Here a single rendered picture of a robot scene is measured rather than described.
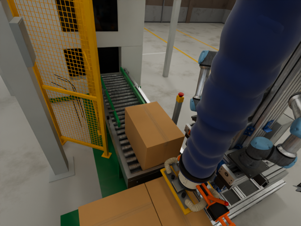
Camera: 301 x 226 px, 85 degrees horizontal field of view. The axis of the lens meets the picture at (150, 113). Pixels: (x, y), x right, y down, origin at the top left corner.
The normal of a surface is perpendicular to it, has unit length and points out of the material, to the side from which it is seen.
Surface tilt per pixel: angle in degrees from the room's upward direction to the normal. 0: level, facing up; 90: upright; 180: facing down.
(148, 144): 0
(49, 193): 0
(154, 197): 0
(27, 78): 90
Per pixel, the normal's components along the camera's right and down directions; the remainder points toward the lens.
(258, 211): 0.09, -0.77
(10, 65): 0.40, 0.61
